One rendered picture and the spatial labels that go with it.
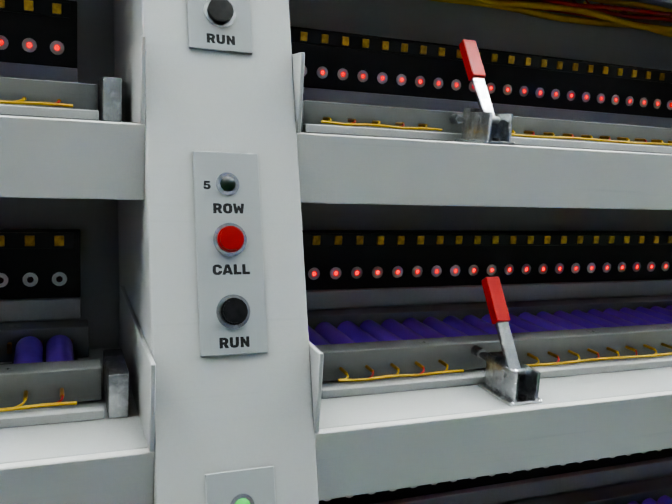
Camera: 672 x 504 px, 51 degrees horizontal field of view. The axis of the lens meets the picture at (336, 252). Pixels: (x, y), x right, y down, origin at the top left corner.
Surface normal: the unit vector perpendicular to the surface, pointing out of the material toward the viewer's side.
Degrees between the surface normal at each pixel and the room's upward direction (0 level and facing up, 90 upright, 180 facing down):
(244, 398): 90
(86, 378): 110
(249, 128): 90
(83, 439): 19
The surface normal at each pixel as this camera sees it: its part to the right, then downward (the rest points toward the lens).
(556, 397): 0.06, -0.98
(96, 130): 0.36, 0.18
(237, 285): 0.37, -0.15
